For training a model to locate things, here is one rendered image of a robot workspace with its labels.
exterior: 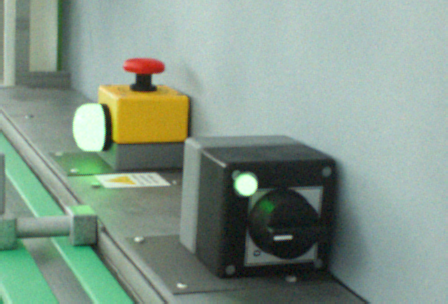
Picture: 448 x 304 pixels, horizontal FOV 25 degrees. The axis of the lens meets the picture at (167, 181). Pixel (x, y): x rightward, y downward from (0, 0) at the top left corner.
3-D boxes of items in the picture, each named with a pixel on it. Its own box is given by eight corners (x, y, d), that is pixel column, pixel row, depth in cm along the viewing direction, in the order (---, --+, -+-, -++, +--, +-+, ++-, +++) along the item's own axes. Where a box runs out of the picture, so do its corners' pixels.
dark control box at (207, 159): (283, 236, 75) (177, 243, 72) (291, 133, 73) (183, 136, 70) (334, 274, 67) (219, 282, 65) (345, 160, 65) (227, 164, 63)
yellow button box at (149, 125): (166, 152, 100) (95, 154, 97) (170, 78, 98) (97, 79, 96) (190, 169, 93) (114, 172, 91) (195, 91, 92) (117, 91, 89)
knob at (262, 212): (306, 251, 66) (330, 268, 63) (244, 255, 65) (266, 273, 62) (312, 186, 65) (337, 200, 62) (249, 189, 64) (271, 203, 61)
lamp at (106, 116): (99, 145, 96) (68, 146, 95) (100, 99, 95) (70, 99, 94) (111, 156, 92) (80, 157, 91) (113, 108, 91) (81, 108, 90)
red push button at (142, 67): (116, 90, 95) (118, 55, 94) (156, 90, 96) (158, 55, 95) (128, 98, 91) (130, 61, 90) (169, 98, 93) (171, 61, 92)
